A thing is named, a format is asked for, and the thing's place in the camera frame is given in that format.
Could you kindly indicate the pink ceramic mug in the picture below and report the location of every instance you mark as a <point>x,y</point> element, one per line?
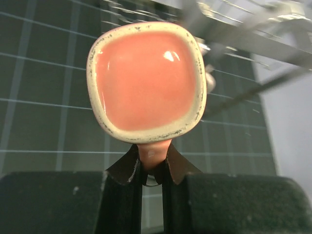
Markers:
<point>147,85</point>

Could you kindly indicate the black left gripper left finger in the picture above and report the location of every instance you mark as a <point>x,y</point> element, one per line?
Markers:
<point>107,202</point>

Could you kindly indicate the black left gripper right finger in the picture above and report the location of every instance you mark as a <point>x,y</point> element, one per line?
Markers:
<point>198,203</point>

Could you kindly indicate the steel wire dish rack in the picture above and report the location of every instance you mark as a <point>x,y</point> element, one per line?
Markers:
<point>277,31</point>

